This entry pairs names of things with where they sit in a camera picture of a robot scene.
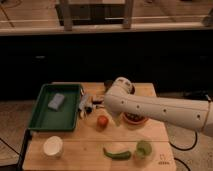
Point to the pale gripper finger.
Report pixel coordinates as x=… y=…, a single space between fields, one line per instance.
x=117 y=120

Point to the red apple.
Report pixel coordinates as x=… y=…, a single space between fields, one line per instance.
x=102 y=121

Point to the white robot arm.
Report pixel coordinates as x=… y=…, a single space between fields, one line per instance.
x=196 y=115

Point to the dark small cup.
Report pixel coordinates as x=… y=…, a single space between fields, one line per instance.
x=108 y=84

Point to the green plastic cup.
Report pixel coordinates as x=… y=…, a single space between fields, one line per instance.
x=143 y=149

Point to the white paper cup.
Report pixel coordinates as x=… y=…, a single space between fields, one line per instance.
x=53 y=147

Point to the terracotta bowl with fruit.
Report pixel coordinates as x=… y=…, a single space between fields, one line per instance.
x=134 y=119

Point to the wooden block with black strip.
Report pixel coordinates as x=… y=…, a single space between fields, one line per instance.
x=97 y=99

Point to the green chili pepper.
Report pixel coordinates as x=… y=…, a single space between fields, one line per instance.
x=118 y=156

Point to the small toy figure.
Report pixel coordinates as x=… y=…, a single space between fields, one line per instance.
x=85 y=106

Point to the green plastic tray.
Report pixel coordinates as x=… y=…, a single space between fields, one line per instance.
x=64 y=119

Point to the blue grey sponge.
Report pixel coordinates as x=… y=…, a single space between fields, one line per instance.
x=56 y=101

